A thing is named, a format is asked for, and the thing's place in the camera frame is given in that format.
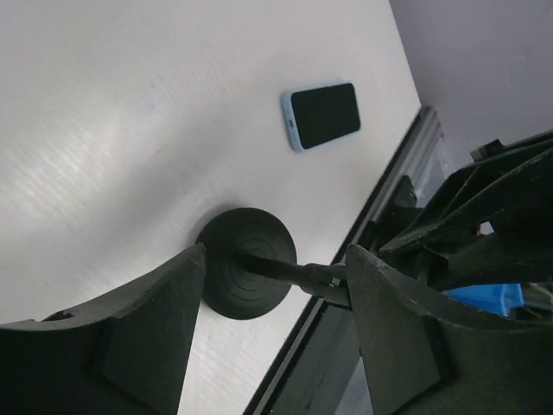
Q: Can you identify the black phone stand round base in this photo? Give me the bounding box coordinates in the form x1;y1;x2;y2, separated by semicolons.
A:
194;207;352;322

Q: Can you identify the phone with blue case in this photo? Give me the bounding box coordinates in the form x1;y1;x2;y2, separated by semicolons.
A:
281;81;361;152

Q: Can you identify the right aluminium table rail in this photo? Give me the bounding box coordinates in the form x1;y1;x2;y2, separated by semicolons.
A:
373;107;454;208

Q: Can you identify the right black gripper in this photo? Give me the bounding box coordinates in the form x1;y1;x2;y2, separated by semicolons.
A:
378;131;552;291

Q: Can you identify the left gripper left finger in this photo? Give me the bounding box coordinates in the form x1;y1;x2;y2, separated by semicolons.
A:
1;244;206;414

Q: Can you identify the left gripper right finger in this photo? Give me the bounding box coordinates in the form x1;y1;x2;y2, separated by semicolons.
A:
346;246;552;414

